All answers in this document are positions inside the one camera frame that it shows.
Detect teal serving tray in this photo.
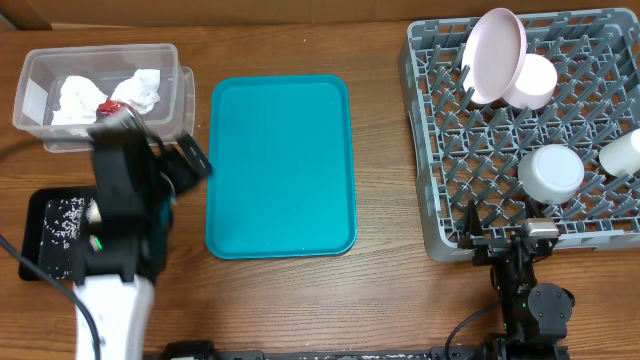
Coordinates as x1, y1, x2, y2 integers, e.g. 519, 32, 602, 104
205, 74, 357, 260

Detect grey bowl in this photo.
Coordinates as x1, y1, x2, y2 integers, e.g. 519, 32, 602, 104
517, 144, 585, 204

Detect red snack wrapper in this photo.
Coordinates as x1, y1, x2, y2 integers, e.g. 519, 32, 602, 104
96, 99, 126, 118

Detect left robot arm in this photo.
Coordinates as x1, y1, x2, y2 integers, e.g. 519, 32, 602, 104
71, 106, 213, 359

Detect clear plastic bin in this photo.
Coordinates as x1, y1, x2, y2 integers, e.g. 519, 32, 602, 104
13, 43, 195, 153

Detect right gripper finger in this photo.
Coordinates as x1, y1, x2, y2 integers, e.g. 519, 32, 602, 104
525, 197, 545, 221
458, 200, 484, 246

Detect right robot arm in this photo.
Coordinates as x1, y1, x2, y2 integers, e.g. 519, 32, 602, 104
444, 199, 575, 360

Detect white paper cup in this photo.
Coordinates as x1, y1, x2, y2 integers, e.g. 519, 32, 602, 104
599, 129, 640, 177

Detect large white plate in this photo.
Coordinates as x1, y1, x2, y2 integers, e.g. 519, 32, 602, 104
461, 8, 526, 105

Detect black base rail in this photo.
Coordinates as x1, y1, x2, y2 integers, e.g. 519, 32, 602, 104
143, 340, 570, 360

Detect white napkin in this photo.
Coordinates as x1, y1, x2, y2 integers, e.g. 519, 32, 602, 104
51, 69, 160, 137

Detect grey dish rack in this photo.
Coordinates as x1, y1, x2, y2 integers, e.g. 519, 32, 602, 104
399, 8, 639, 262

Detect pile of rice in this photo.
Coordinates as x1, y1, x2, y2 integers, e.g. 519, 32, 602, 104
41, 197, 100, 250

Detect small white bowl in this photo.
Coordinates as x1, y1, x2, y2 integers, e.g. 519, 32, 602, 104
503, 54, 558, 110

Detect black tray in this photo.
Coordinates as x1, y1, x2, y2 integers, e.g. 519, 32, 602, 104
21, 186, 96, 280

